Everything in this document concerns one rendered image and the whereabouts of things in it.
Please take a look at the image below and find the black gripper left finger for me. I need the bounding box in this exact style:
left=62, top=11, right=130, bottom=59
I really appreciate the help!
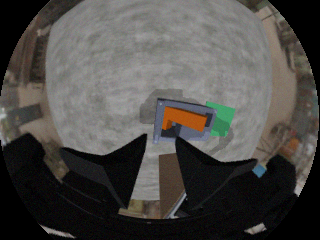
left=59, top=133, right=148, bottom=209

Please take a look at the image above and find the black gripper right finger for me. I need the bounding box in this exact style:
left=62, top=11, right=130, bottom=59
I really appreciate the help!
left=175, top=136, right=259, bottom=209

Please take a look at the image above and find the orange l-shaped part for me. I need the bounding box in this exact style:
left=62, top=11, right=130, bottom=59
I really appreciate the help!
left=161, top=107, right=208, bottom=132

